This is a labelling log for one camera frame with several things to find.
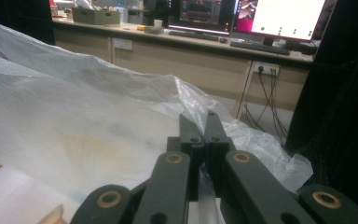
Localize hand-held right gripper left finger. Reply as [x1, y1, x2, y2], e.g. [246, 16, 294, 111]
[167, 114, 206, 202]

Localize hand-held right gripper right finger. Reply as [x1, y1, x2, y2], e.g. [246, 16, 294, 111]
[204, 110, 236, 198]

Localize white smiley-face plastic bag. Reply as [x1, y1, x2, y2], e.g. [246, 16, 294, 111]
[0, 17, 314, 224]

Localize long beige wooden desk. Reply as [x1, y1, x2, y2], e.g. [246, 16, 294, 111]
[51, 17, 315, 119]

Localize black keyboard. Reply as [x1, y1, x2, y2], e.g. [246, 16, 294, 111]
[229, 40, 291, 57]

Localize white label plate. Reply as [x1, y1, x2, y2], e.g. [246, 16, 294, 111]
[112, 37, 134, 51]

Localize dark-screen computer monitor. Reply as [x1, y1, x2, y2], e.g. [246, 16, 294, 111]
[167, 0, 238, 35]

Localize bright-screen computer monitor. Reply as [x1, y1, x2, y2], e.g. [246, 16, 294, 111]
[232, 0, 338, 48]

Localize black power cables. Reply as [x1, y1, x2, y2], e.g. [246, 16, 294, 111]
[242, 68, 291, 143]

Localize white wall power socket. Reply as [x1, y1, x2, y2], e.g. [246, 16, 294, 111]
[254, 61, 281, 76]

